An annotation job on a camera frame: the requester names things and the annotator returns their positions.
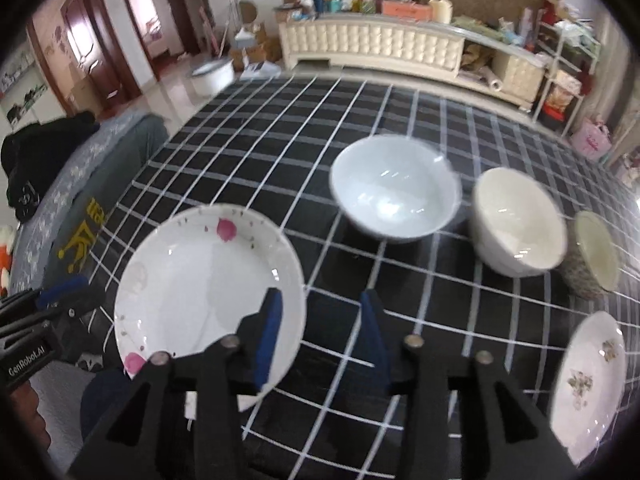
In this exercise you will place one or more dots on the black clothing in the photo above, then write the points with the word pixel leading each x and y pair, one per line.
pixel 40 155

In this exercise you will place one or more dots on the cardboard boxes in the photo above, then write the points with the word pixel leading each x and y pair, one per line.
pixel 260 47

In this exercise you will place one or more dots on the white plate with brown flowers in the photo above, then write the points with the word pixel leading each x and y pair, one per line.
pixel 590 360

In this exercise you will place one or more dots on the orange box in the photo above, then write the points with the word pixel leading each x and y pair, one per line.
pixel 405 8

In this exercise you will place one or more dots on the white tufted TV cabinet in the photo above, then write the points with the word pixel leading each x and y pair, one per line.
pixel 375 45

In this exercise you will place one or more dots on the grey printed sofa cover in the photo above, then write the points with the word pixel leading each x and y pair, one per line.
pixel 115 160

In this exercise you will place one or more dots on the pink bag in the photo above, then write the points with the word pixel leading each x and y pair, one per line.
pixel 590 142

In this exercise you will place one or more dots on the white paper roll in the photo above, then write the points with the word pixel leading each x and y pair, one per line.
pixel 492 80

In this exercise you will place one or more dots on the wall picture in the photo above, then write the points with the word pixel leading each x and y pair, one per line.
pixel 20 85

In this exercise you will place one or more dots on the cream porcelain bowl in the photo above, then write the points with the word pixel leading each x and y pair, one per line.
pixel 510 220

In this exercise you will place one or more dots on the white enamel basin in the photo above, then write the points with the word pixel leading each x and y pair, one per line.
pixel 212 77

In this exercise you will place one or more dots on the black white checkered tablecloth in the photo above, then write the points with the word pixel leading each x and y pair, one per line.
pixel 300 125

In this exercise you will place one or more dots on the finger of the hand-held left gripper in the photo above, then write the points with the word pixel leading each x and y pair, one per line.
pixel 65 288

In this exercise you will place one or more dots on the white cylinder container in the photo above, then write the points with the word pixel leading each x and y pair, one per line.
pixel 440 10

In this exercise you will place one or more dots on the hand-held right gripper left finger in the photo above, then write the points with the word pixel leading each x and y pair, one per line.
pixel 270 340

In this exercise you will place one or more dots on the white metal rack shelf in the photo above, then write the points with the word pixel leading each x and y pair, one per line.
pixel 560 50

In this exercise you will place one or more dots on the white floor fan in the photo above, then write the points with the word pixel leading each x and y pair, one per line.
pixel 231 0

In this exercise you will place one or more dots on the orange white plush toy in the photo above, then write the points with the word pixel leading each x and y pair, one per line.
pixel 5 260

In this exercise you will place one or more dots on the brown wooden door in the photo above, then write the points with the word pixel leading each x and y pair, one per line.
pixel 80 45
pixel 145 10

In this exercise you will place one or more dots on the white plate with pink flowers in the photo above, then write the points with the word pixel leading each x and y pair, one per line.
pixel 190 285

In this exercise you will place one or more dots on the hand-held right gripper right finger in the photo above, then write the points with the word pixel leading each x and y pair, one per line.
pixel 372 330

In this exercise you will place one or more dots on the white porcelain bowl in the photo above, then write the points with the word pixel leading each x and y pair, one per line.
pixel 395 185

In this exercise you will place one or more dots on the floral patterned bowl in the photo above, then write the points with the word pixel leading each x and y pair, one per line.
pixel 595 250

